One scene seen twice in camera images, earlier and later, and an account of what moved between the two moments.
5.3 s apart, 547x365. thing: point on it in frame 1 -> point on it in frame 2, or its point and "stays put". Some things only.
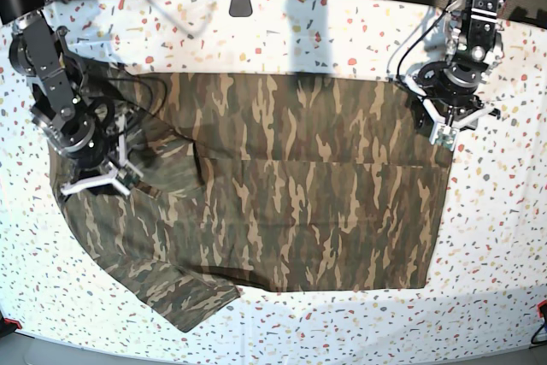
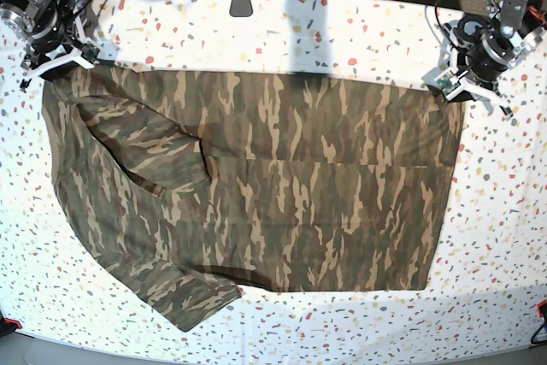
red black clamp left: (8, 326) stays put
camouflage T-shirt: (294, 181) stays put
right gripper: (463, 116) -> (452, 77)
